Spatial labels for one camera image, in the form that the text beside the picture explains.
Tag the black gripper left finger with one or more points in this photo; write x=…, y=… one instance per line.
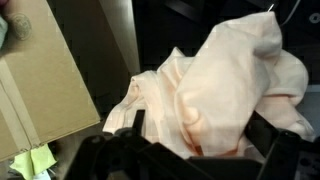
x=128, y=152

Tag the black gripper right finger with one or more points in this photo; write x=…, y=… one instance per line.
x=287, y=155

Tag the peach cloth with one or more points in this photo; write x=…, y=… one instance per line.
x=200, y=105

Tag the large cardboard box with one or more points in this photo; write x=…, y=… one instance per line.
x=42, y=94

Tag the yellow green sticky cloth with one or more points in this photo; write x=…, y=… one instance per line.
x=33, y=162

